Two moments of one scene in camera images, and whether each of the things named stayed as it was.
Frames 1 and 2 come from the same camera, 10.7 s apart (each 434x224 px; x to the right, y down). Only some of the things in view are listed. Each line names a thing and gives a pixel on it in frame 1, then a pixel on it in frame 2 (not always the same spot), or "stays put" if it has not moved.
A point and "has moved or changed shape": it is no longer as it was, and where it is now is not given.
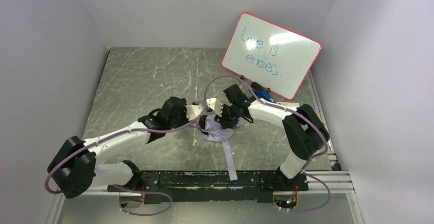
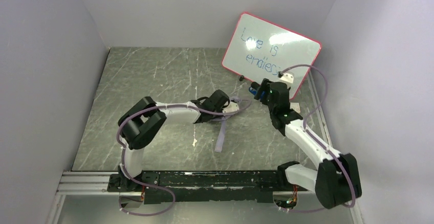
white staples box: x=292 y=105 stays put
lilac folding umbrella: x=214 y=131 has moved or changed shape
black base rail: x=206 y=186 stays put
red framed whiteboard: x=276 y=58 stays put
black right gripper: x=227 y=114 → x=261 y=89
